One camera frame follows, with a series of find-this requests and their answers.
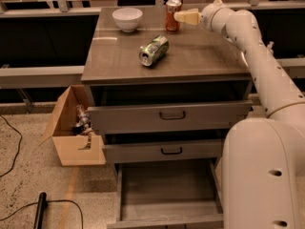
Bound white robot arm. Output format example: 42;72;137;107
174;0;305;229

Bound black power strip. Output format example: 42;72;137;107
33;192;48;229

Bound clear sanitizer pump bottle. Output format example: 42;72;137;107
267;41;275;54

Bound crushed cans in box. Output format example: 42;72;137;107
72;104;94;135

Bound grey middle drawer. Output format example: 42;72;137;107
102;138;222;163

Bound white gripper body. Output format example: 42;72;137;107
201;0;228;30

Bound grey drawer cabinet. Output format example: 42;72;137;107
80;4;254;229

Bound white ceramic bowl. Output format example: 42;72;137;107
112;8;143;32

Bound black floor cable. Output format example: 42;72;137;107
0;114;24;178

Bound grey top drawer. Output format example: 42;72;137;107
89;100;252;135

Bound cardboard box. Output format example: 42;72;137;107
40;85;106;166

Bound grey open bottom drawer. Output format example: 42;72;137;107
107;159;224;229

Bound green soda can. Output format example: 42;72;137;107
138;35;170;67

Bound grey metal railing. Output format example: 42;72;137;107
0;0;305;89

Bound red coke can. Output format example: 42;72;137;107
165;0;182;33

